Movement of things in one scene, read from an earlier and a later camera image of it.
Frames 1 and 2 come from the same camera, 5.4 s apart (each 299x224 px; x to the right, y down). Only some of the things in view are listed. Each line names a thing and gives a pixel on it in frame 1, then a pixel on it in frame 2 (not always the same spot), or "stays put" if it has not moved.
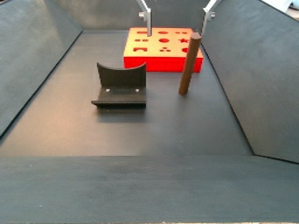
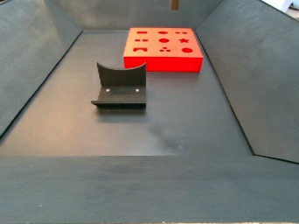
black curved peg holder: x=122 y=87 stays put
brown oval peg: x=190 y=62 → x=174 y=4
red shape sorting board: x=163 y=51 stays put
